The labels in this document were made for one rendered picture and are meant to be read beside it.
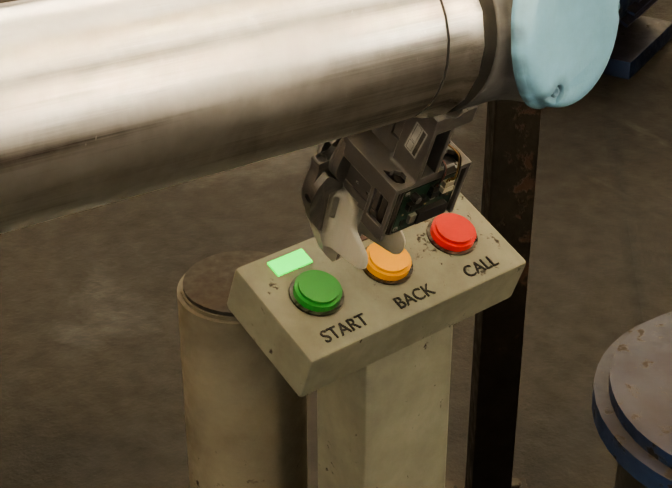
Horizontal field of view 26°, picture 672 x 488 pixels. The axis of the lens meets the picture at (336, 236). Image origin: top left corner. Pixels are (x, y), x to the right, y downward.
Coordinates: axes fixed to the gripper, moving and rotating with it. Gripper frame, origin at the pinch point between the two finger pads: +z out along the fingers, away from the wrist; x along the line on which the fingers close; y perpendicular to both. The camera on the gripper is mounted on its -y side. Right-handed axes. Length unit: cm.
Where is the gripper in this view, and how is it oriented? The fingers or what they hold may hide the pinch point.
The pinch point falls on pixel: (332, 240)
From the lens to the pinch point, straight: 114.2
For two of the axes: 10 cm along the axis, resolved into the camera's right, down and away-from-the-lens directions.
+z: -2.1, 6.7, 7.1
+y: 5.9, 6.7, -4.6
